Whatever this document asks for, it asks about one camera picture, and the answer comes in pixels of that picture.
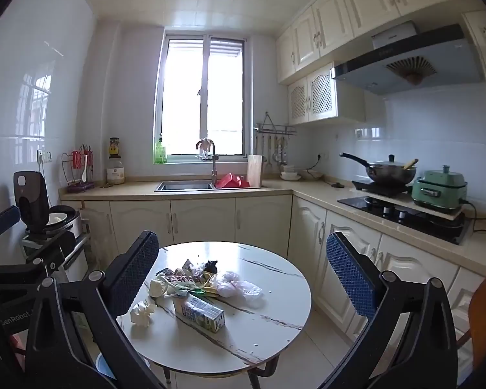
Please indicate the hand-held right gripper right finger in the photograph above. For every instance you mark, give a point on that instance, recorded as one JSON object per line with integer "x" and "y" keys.
{"x": 350, "y": 279}

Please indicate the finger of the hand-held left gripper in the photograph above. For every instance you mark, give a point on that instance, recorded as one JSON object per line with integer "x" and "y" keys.
{"x": 2, "y": 221}
{"x": 56, "y": 249}

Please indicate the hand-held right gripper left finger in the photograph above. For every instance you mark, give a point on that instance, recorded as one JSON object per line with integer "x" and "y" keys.
{"x": 131, "y": 271}

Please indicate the white and yellow packet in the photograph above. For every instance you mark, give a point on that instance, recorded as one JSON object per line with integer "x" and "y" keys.
{"x": 158, "y": 287}

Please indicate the white tissue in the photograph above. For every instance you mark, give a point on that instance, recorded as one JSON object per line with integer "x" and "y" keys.
{"x": 142, "y": 313}

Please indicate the lime green packet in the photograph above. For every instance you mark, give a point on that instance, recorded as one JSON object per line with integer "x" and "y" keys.
{"x": 192, "y": 291}

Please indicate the black plastic bag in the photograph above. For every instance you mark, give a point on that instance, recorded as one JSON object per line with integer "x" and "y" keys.
{"x": 211, "y": 266}

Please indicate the green and white milk carton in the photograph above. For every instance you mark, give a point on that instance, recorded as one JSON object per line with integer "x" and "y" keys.
{"x": 202, "y": 313}

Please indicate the blue waste bin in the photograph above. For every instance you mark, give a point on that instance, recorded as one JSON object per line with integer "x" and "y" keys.
{"x": 104, "y": 366}

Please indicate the clear plastic bag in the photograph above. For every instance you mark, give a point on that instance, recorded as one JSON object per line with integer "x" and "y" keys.
{"x": 243, "y": 287}

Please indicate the black rice cooker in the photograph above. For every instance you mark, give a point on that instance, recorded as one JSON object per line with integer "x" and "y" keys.
{"x": 30, "y": 198}

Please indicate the white spatula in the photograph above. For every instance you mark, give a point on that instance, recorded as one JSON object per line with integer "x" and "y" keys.
{"x": 86, "y": 168}

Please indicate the red utensil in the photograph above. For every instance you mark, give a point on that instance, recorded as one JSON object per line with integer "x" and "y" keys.
{"x": 77, "y": 160}

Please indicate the round marble table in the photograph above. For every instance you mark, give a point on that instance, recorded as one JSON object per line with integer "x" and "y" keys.
{"x": 267, "y": 320}

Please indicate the black induction cooker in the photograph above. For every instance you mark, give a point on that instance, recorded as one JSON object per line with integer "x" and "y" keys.
{"x": 368, "y": 187}

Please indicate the black gas stove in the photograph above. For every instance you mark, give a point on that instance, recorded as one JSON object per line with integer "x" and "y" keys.
{"x": 429, "y": 227}

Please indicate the large clear jar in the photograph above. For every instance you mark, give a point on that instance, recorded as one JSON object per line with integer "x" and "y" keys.
{"x": 115, "y": 174}

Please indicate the beige kitchen countertop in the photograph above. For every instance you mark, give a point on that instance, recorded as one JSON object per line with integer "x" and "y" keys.
{"x": 307, "y": 192}

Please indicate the steel sink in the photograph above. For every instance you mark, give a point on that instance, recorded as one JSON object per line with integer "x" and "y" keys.
{"x": 186, "y": 186}

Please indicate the steel wok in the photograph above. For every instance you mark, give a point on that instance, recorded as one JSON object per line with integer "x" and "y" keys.
{"x": 388, "y": 174}

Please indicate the green plastic bottle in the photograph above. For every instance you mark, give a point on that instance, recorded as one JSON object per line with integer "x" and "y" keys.
{"x": 160, "y": 154}

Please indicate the stack of white bowls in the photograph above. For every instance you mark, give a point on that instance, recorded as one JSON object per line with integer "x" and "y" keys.
{"x": 290, "y": 174}

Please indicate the wok lid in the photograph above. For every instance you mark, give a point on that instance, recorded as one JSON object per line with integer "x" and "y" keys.
{"x": 391, "y": 164}

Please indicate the green electric cooking pot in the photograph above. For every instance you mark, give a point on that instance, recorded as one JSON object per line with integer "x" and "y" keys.
{"x": 437, "y": 190}

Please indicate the red plastic basket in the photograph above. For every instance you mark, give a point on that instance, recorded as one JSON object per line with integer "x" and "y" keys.
{"x": 226, "y": 181}

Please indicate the steel kitchen faucet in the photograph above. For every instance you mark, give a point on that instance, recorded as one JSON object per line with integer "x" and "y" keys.
{"x": 214, "y": 166}

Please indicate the pink cloth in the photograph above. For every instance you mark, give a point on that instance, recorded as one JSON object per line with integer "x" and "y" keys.
{"x": 204, "y": 146}

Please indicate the wooden cutting board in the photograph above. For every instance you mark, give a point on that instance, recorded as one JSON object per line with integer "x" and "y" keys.
{"x": 254, "y": 170}

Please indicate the row of hanging utensils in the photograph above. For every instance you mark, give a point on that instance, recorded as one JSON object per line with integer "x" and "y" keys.
{"x": 269, "y": 150}

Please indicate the kitchen window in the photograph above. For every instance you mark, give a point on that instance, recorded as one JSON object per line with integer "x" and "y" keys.
{"x": 186, "y": 101}

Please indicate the brown folding fan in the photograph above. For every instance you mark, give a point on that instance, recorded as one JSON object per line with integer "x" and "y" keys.
{"x": 411, "y": 69}

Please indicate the grey range hood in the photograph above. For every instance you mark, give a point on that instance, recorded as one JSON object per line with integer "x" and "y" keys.
{"x": 449, "y": 56}

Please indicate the white wall outlet with plug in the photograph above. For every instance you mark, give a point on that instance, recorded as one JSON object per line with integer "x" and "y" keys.
{"x": 44, "y": 155}

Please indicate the wall-mounted utensil rack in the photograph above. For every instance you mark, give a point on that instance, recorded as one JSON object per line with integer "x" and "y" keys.
{"x": 275, "y": 129}

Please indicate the cream wall cabinets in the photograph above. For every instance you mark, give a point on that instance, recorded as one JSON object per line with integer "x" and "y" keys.
{"x": 332, "y": 20}

